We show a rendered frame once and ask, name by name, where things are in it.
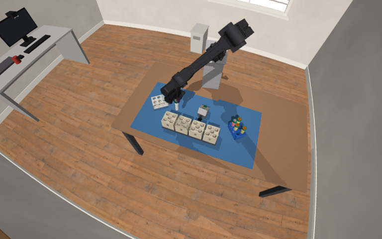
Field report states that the blue tube rack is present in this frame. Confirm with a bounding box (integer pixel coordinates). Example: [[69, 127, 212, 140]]
[[228, 122, 246, 140]]

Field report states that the white box with done label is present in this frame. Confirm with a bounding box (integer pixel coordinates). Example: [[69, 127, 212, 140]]
[[197, 105, 209, 121]]

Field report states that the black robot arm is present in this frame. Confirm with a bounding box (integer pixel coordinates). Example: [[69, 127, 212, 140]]
[[160, 19, 254, 104]]

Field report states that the blue bench mat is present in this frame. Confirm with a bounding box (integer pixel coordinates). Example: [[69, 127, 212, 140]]
[[130, 82, 262, 169]]

